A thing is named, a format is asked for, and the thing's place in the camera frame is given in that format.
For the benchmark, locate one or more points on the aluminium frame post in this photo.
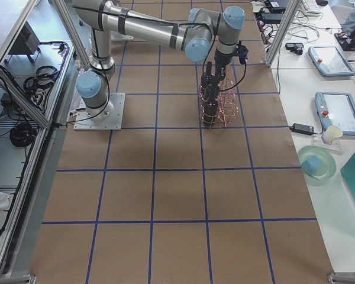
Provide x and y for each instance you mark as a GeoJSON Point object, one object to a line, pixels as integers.
{"type": "Point", "coordinates": [281, 31]}

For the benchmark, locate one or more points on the green glass plate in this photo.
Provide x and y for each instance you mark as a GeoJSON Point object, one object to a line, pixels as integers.
{"type": "Point", "coordinates": [329, 168]}

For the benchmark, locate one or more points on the blue sponge block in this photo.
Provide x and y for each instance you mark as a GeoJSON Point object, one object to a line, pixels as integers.
{"type": "Point", "coordinates": [311, 164]}

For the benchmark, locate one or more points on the teach pendant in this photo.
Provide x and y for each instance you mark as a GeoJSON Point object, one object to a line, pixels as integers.
{"type": "Point", "coordinates": [330, 61]}
{"type": "Point", "coordinates": [336, 109]}

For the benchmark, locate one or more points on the dark wine bottle front basket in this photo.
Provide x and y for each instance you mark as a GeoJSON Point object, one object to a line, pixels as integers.
{"type": "Point", "coordinates": [209, 113]}

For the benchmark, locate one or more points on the dark wine bottle basket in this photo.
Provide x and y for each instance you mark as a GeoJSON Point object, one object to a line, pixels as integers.
{"type": "Point", "coordinates": [207, 76]}
{"type": "Point", "coordinates": [209, 113]}

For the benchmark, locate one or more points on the dark wine bottle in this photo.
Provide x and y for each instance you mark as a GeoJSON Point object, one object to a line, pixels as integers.
{"type": "Point", "coordinates": [211, 92]}

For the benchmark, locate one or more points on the dark wine bottle rear basket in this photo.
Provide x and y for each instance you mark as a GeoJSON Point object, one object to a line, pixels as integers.
{"type": "Point", "coordinates": [207, 76]}

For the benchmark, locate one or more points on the copper wire wine basket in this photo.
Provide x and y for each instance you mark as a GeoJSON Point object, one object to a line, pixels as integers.
{"type": "Point", "coordinates": [227, 108]}

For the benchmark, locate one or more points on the teach pendant near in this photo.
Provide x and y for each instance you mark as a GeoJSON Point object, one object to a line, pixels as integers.
{"type": "Point", "coordinates": [336, 109]}

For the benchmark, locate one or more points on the white paper cup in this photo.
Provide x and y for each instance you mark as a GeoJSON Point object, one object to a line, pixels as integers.
{"type": "Point", "coordinates": [332, 133]}

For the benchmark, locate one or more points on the black power adapter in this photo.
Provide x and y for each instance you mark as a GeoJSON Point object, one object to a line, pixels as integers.
{"type": "Point", "coordinates": [302, 129]}

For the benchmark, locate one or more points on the grey control box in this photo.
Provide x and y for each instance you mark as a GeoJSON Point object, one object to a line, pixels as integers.
{"type": "Point", "coordinates": [26, 43]}

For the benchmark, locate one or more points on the teach pendant far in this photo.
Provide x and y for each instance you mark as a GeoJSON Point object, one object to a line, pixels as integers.
{"type": "Point", "coordinates": [330, 61]}

